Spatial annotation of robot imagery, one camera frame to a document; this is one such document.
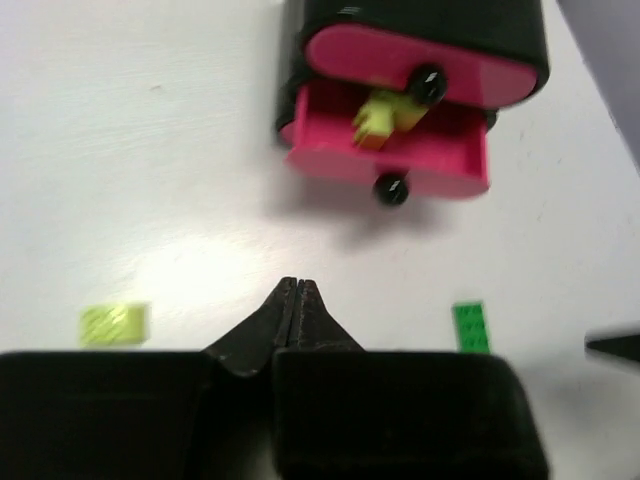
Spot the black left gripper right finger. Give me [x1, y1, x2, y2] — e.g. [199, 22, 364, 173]
[272, 280, 551, 479]

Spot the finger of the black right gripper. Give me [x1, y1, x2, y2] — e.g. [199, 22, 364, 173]
[584, 327, 640, 370]

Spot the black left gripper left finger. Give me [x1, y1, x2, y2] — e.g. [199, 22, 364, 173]
[1, 277, 295, 479]

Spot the lime green lego brick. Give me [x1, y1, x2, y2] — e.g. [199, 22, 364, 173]
[79, 303, 149, 347]
[352, 90, 429, 151]

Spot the pink drawer with black knob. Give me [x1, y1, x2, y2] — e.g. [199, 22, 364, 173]
[305, 24, 537, 109]

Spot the black drawer housing box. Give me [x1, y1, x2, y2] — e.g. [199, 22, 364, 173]
[274, 1, 550, 143]

